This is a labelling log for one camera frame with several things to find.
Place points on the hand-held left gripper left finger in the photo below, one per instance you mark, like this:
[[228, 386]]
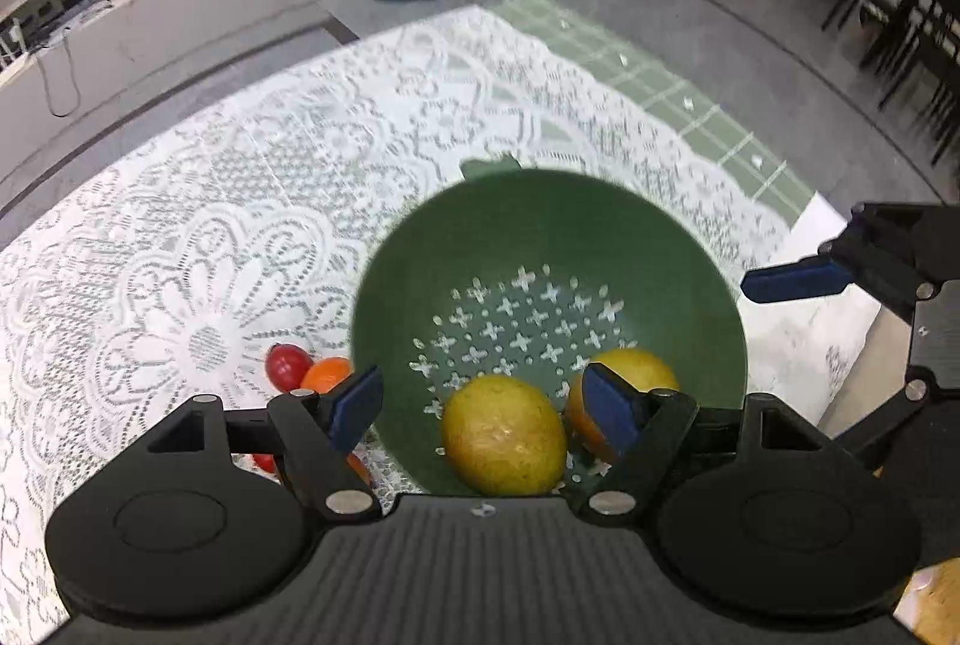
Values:
[[358, 405]]

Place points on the white lace tablecloth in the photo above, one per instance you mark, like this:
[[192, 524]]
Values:
[[225, 202]]

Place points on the white television counter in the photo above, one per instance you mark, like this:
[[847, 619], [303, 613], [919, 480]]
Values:
[[187, 0]]

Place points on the green colander bowl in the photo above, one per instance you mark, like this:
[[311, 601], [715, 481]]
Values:
[[525, 225]]

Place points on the yellow lemon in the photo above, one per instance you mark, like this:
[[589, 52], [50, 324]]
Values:
[[645, 371], [502, 439]]

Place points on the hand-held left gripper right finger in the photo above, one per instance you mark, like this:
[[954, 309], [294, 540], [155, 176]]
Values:
[[609, 409]]

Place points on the orange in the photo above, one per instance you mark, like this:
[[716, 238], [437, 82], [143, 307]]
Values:
[[326, 376], [360, 467]]

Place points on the small red tomato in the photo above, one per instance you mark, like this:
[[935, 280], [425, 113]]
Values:
[[289, 366], [262, 463]]

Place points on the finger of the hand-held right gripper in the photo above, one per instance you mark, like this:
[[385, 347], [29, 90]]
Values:
[[795, 282], [885, 416]]

